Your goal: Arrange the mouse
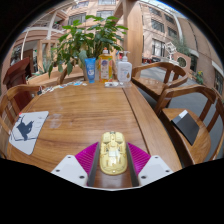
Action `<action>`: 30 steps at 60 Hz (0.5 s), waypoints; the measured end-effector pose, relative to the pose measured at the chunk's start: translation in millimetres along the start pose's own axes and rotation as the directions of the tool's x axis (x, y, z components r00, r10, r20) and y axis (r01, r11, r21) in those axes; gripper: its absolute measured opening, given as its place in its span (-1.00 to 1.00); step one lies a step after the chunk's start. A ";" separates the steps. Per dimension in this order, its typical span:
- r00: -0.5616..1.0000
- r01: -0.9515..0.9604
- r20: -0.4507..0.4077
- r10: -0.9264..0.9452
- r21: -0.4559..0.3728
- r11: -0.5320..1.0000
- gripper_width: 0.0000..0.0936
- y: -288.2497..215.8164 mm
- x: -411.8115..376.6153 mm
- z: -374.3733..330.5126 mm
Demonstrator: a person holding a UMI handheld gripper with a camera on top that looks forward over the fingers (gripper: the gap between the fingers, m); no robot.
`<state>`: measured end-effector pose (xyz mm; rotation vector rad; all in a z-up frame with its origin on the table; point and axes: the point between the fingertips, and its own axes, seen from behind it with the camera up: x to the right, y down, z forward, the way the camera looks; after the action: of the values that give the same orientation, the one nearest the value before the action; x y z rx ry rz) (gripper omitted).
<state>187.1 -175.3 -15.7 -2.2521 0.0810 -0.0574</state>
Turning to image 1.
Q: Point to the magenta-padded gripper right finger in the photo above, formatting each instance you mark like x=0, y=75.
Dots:
x=155, y=170

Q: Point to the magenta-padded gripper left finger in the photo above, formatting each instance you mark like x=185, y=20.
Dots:
x=68, y=170

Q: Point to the yellow computer mouse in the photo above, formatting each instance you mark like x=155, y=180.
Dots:
x=113, y=155

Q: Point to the white cat-print mouse pad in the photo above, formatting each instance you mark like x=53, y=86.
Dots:
x=28, y=131

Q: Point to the wooden armchair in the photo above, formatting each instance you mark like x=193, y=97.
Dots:
x=150, y=85
x=63, y=75
x=196, y=151
x=8, y=96

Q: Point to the black notebook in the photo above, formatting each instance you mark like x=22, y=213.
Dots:
x=186, y=128

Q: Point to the small clear packet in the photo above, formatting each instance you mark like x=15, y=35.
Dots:
x=111, y=84

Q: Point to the blue squeeze tube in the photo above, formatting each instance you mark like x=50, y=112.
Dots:
x=90, y=70

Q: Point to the yellow flowering plant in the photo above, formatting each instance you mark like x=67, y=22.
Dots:
x=199, y=77

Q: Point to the white pump bottle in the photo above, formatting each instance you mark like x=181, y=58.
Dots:
x=124, y=71

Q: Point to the yellow liquid bottle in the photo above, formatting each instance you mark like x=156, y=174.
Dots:
x=105, y=68

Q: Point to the white sculpture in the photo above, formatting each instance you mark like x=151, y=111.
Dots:
x=170, y=50

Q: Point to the potted green leafy plant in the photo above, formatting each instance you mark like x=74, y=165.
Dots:
x=90, y=40

